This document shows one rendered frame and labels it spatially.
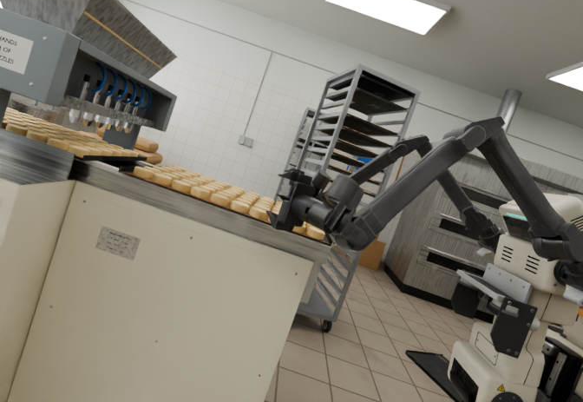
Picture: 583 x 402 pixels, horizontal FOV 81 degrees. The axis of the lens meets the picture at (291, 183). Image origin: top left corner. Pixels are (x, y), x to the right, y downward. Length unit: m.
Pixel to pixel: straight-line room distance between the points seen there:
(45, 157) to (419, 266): 4.17
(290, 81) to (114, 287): 4.60
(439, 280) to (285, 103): 3.22
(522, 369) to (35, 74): 1.49
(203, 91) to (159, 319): 4.68
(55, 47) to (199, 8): 5.05
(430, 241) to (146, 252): 3.94
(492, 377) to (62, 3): 1.54
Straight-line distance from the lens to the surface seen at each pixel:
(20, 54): 0.95
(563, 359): 1.49
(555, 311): 1.37
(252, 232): 0.97
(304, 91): 5.33
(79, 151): 1.08
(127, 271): 1.07
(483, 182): 4.78
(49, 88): 0.91
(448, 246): 4.70
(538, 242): 1.12
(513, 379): 1.35
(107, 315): 1.14
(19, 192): 0.95
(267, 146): 5.24
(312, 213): 0.74
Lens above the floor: 1.08
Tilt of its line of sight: 3 degrees down
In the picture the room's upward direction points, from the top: 19 degrees clockwise
